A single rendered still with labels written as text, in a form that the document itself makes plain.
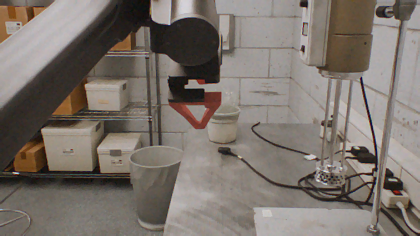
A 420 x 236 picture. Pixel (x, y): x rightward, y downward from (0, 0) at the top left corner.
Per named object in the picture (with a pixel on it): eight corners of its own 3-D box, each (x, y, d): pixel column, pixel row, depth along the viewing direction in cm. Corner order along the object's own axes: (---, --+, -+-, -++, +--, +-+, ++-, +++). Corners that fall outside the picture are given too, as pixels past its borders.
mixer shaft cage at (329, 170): (318, 186, 79) (329, 72, 72) (310, 172, 85) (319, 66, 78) (350, 186, 79) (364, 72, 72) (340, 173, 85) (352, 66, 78)
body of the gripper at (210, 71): (169, 87, 47) (160, 39, 41) (177, 41, 54) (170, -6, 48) (220, 87, 46) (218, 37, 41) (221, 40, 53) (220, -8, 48)
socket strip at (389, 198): (387, 208, 97) (389, 193, 96) (339, 152, 135) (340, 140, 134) (408, 209, 97) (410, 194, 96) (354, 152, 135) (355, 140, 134)
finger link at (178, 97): (174, 140, 51) (165, 90, 44) (179, 104, 56) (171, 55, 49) (223, 140, 50) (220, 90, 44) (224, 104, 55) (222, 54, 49)
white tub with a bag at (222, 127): (241, 134, 154) (243, 84, 148) (237, 146, 141) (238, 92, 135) (209, 132, 157) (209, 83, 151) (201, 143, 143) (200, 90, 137)
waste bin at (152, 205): (127, 233, 213) (122, 167, 201) (139, 205, 244) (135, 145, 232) (182, 235, 212) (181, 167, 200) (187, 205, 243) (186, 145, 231)
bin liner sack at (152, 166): (126, 233, 212) (122, 167, 200) (138, 203, 244) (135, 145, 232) (184, 233, 211) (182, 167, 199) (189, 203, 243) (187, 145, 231)
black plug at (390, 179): (377, 190, 99) (378, 182, 98) (370, 182, 103) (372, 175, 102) (404, 190, 98) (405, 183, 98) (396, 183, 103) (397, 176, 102)
